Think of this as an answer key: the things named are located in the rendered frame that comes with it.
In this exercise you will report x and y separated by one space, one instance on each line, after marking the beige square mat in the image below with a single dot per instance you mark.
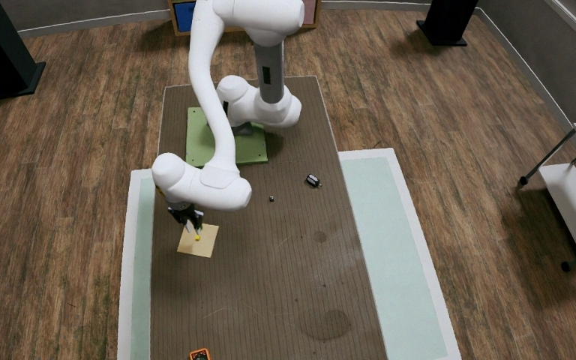
189 245

